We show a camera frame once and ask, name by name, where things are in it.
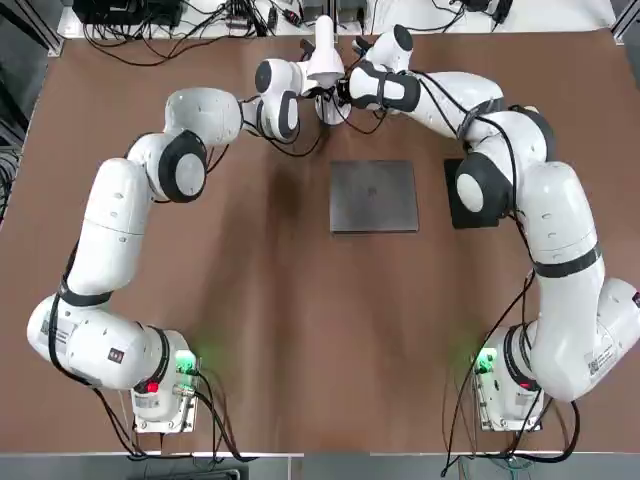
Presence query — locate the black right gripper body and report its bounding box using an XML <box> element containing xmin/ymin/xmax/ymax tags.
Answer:
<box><xmin>335</xmin><ymin>77</ymin><xmax>355</xmax><ymax>109</ymax></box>

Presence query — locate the white equipment desk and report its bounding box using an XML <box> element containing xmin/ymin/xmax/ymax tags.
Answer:
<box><xmin>57</xmin><ymin>0</ymin><xmax>619</xmax><ymax>40</ymax></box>

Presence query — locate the black mouse pad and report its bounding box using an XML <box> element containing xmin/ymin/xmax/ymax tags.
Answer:
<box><xmin>443</xmin><ymin>158</ymin><xmax>501</xmax><ymax>230</ymax></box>

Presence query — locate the black equipment box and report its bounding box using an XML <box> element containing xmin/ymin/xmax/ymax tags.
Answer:
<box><xmin>73</xmin><ymin>0</ymin><xmax>182</xmax><ymax>27</ymax></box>

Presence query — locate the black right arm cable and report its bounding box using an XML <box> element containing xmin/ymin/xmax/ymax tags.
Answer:
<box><xmin>379</xmin><ymin>69</ymin><xmax>586</xmax><ymax>464</ymax></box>

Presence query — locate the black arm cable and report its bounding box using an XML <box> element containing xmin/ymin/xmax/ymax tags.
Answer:
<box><xmin>47</xmin><ymin>94</ymin><xmax>326</xmax><ymax>461</ymax></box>
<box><xmin>379</xmin><ymin>69</ymin><xmax>586</xmax><ymax>464</ymax></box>

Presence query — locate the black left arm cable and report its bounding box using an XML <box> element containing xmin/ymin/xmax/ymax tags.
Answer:
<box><xmin>47</xmin><ymin>94</ymin><xmax>326</xmax><ymax>461</ymax></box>

